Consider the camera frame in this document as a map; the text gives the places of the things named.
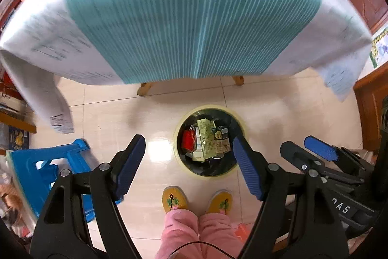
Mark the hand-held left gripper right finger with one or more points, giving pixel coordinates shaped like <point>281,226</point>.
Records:
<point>247,168</point>

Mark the round trash bin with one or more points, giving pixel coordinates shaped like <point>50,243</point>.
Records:
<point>212,173</point>

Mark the pile of plastic bags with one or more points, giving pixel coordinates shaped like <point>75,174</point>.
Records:
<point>12,201</point>

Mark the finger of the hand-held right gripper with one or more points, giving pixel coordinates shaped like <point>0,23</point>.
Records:
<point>294,151</point>
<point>321,148</point>

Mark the person's left leg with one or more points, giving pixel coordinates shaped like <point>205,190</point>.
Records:
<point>178,234</point>

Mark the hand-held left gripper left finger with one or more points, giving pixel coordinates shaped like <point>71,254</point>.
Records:
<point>130,162</point>

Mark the white paper carton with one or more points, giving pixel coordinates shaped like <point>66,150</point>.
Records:
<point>197,152</point>

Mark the wooden table leg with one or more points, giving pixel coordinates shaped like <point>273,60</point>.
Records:
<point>144,89</point>
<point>238,80</point>

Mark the blue plastic stool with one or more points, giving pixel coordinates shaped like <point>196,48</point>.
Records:
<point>60,162</point>

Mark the person's right leg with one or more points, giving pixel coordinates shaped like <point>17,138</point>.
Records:
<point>218,234</point>

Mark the orange plastic object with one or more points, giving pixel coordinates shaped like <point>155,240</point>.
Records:
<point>244,231</point>

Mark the person's leg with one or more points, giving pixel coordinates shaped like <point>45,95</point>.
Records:
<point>218,234</point>
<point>178,234</point>

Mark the colourful printed mat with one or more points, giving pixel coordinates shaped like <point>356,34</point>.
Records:
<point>380,46</point>

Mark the cluttered wooden shelf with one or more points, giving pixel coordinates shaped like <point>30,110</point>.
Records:
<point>12,113</point>

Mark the yellow embroidered slipper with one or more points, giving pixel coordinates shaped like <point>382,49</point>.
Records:
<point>220,201</point>
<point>175,198</point>

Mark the teal leaf-print tablecloth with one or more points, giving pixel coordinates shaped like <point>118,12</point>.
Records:
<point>182,19</point>

